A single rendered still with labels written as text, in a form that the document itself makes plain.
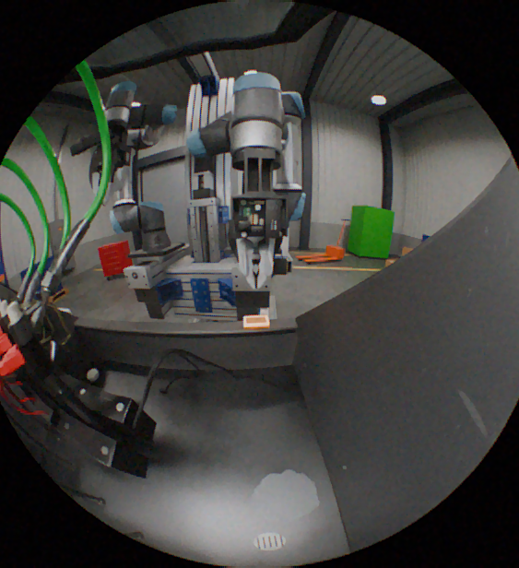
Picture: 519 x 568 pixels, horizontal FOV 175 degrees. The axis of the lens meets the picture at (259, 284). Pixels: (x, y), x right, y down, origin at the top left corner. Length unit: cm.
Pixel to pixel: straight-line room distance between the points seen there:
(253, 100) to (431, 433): 37
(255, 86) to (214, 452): 56
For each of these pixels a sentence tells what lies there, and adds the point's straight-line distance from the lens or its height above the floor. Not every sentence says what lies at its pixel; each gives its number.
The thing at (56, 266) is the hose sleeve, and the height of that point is 115.
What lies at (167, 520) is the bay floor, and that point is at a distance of 38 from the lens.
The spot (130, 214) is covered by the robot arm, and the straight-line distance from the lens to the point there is 85.
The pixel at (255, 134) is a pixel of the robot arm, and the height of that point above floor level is 127.
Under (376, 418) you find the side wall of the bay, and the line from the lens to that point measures 19.
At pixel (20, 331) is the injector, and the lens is 19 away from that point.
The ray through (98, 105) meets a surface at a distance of 31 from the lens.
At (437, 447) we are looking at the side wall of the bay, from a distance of 16.
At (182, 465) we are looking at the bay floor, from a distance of 36.
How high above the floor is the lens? 116
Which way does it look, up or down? 24 degrees down
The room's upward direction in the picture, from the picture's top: straight up
